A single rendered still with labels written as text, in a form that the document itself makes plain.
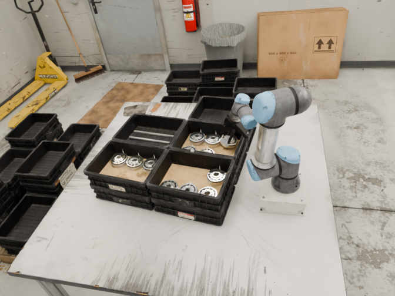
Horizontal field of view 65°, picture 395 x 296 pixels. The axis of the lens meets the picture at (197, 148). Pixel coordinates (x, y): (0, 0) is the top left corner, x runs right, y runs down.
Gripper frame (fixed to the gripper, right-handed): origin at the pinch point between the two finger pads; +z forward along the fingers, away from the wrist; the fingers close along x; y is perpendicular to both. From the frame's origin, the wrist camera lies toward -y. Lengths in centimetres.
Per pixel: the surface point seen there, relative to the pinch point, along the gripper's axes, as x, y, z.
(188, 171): 24.2, 16.0, 8.5
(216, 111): -38.5, 14.6, 10.3
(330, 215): 30, -61, -6
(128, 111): -46, 85, 49
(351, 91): -218, -124, 54
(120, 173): 33, 54, 22
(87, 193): 42, 70, 42
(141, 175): 32, 41, 17
